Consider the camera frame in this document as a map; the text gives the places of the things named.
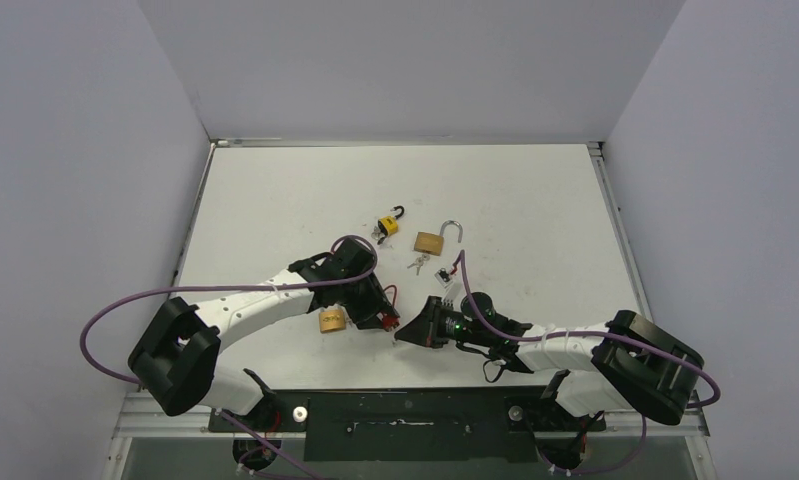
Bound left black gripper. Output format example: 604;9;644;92
337;269;397;329

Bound keys of yellow padlock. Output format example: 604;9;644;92
372;229;388;246

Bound yellow black padlock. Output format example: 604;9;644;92
375;205;405;238

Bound brass padlock short shackle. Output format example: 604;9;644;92
412;220;464;256

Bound red cable lock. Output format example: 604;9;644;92
381;284;400;331

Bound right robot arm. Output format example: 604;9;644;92
394;292;704;429

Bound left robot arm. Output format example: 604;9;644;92
128;238;399;431

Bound brass padlock long shackle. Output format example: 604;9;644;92
318;308;347;334

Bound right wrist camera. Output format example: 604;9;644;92
435;266;458;290

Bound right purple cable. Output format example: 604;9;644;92
457;250;722;477

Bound purple cable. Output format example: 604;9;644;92
79;235;379;480
457;250;722;477

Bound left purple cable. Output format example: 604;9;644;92
79;235;379;480

